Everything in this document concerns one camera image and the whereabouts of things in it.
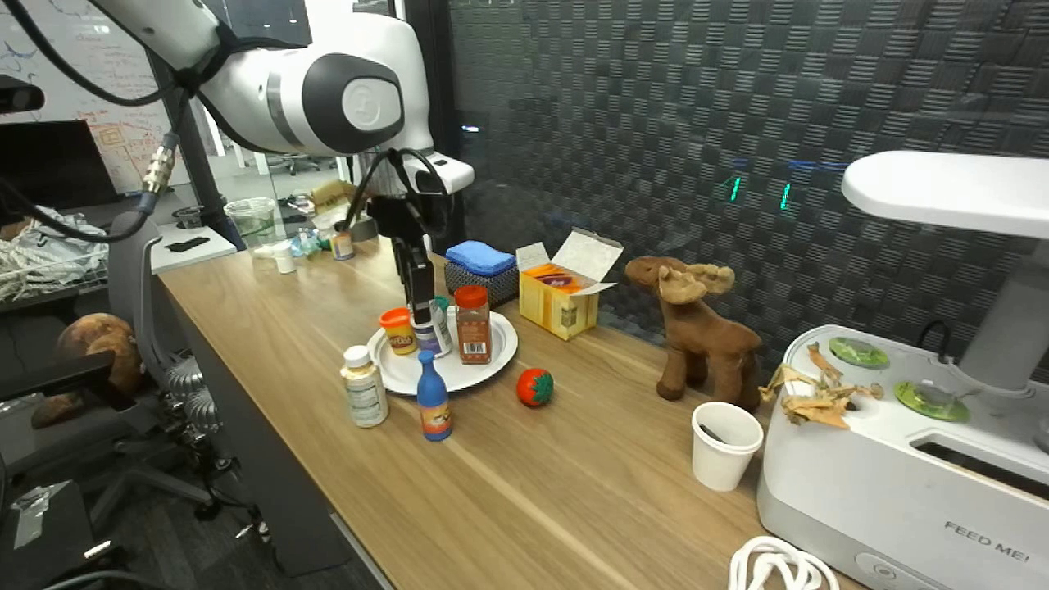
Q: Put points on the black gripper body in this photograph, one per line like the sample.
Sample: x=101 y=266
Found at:
x=407 y=223

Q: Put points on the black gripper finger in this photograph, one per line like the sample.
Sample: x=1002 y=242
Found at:
x=423 y=333

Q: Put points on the orange-lid dough tub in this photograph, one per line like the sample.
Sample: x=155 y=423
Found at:
x=397 y=325

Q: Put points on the red-capped spice bottle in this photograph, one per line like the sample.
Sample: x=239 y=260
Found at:
x=473 y=322

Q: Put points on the green-label supplement bottle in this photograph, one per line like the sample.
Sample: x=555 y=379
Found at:
x=364 y=387

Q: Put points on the blue toy bottle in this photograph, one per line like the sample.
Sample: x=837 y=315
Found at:
x=434 y=400

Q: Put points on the large white pill bottle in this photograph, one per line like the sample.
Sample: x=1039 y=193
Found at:
x=440 y=322

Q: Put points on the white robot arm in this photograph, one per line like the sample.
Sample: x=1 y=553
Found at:
x=353 y=91

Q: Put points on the white round plate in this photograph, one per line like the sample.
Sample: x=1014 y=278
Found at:
x=405 y=372

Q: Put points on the red round plushy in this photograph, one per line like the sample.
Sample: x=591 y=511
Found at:
x=536 y=387

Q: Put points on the open yellow cardboard box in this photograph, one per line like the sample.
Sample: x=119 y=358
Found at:
x=562 y=289

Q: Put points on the brown moose plush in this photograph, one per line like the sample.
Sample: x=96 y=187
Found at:
x=704 y=347

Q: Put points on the white paper cup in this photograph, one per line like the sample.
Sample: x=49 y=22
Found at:
x=722 y=442

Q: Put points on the brown plush on chair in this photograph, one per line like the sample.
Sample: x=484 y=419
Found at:
x=90 y=336

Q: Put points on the black office chair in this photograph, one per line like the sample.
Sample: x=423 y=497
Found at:
x=49 y=536

